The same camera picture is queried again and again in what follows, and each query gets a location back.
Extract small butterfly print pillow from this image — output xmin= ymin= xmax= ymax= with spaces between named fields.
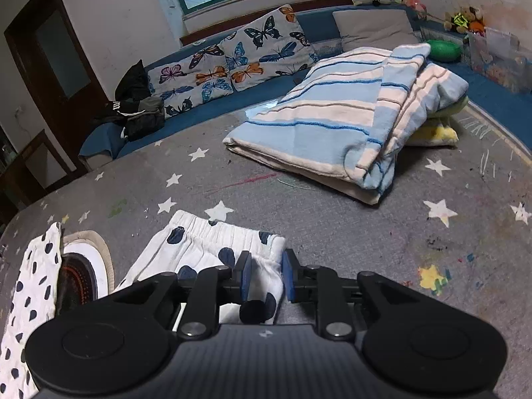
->
xmin=146 ymin=44 xmax=235 ymax=119

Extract blue bench sofa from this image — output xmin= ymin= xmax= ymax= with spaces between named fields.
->
xmin=79 ymin=4 xmax=532 ymax=171

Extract pile of black clothes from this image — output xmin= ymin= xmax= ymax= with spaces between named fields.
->
xmin=93 ymin=60 xmax=167 ymax=142

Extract white polka dot pants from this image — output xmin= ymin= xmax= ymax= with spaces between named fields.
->
xmin=0 ymin=210 xmax=287 ymax=399

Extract pile of small plush toys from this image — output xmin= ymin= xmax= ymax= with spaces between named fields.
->
xmin=445 ymin=6 xmax=487 ymax=36

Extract blue striped folded blanket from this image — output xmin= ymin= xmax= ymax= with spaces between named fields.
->
xmin=222 ymin=43 xmax=469 ymax=205

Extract dark wooden door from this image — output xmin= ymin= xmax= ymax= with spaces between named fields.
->
xmin=4 ymin=0 xmax=111 ymax=167

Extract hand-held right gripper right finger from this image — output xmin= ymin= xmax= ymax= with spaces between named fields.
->
xmin=281 ymin=248 xmax=416 ymax=340

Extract dark wooden cabinet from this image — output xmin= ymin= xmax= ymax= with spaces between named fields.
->
xmin=0 ymin=129 xmax=77 ymax=217

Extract grey pillow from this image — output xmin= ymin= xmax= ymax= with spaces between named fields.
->
xmin=332 ymin=8 xmax=420 ymax=53

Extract large butterfly print pillow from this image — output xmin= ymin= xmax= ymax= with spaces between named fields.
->
xmin=218 ymin=4 xmax=317 ymax=92

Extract clear plastic storage box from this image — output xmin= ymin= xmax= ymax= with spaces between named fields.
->
xmin=467 ymin=27 xmax=532 ymax=94

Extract yellow pillow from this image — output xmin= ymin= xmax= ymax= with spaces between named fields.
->
xmin=405 ymin=95 xmax=470 ymax=148

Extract green round cushion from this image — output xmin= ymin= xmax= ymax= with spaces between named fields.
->
xmin=426 ymin=39 xmax=462 ymax=62

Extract pink plush toy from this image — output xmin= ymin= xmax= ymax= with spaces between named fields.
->
xmin=399 ymin=0 xmax=429 ymax=19

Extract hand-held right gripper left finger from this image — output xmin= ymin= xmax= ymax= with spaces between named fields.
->
xmin=109 ymin=251 xmax=254 ymax=340

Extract round black induction cooktop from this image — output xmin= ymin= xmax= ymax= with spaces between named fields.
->
xmin=54 ymin=230 xmax=117 ymax=313

